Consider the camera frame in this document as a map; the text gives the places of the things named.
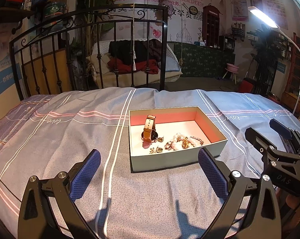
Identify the wall shelf with containers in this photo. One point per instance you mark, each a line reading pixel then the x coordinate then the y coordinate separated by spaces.
pixel 35 2

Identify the pale green cardboard box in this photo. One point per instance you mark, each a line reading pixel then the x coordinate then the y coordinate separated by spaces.
pixel 164 160

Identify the grey striped bed blanket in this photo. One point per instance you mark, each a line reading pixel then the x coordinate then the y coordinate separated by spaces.
pixel 52 142

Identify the red phone booth cabinet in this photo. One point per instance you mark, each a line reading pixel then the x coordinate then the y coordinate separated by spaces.
pixel 211 25

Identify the gold flower earring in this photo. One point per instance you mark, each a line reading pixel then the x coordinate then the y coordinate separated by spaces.
pixel 153 150

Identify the red cloth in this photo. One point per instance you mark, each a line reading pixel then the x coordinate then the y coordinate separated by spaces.
pixel 122 67

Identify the small gold earring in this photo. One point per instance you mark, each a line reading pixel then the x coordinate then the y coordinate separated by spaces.
pixel 161 139

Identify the black clothes pile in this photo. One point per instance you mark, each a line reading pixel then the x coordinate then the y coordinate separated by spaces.
pixel 122 49

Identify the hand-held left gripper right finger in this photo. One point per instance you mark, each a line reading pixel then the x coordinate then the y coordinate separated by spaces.
pixel 212 174

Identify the dark potted plant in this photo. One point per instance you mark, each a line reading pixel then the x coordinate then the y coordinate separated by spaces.
pixel 267 62

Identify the gold oval pendant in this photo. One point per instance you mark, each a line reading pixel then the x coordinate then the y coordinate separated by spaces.
pixel 159 149

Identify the white wicker hanging chair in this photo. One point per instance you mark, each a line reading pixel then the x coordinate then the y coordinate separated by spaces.
pixel 172 62

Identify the pink stool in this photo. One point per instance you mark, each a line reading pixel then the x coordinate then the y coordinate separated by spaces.
pixel 231 67

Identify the white desk lamp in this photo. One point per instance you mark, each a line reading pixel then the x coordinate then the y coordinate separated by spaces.
pixel 264 17

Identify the green patterned counter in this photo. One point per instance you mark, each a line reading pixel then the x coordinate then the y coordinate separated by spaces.
pixel 202 59

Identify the black iron bed frame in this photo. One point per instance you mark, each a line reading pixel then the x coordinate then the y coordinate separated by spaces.
pixel 65 29

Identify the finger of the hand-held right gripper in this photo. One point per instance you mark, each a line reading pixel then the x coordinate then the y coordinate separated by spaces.
pixel 279 128
pixel 255 139

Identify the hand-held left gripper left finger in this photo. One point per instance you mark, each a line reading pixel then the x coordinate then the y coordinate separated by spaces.
pixel 86 176

